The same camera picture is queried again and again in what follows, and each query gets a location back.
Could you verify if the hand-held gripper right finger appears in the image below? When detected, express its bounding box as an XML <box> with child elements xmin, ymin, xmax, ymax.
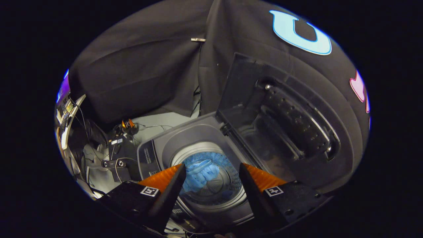
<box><xmin>239</xmin><ymin>163</ymin><xmax>333</xmax><ymax>230</ymax></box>

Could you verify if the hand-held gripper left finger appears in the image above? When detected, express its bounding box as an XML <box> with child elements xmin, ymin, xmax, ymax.
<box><xmin>97</xmin><ymin>163</ymin><xmax>187</xmax><ymax>232</ymax></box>

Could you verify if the light blue shirt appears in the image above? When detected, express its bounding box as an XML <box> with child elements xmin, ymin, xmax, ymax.
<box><xmin>182</xmin><ymin>160</ymin><xmax>220</xmax><ymax>193</ymax></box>

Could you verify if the grey washing machine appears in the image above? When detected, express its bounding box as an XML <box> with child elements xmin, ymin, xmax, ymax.
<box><xmin>137</xmin><ymin>112</ymin><xmax>265</xmax><ymax>232</ymax></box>

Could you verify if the dark transparent washing machine lid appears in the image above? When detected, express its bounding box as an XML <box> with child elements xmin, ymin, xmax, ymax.
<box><xmin>215</xmin><ymin>52</ymin><xmax>341</xmax><ymax>187</ymax></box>

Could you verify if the black equipment box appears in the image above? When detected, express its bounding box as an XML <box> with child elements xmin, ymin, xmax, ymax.
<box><xmin>102</xmin><ymin>136</ymin><xmax>141</xmax><ymax>182</ymax></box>

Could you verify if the orange tipped black device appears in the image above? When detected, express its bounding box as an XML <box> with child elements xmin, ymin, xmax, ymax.
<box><xmin>121</xmin><ymin>118</ymin><xmax>139</xmax><ymax>136</ymax></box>

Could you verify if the purple lit monitor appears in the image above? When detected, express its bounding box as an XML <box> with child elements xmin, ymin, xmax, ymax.
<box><xmin>56</xmin><ymin>69</ymin><xmax>71</xmax><ymax>103</ymax></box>

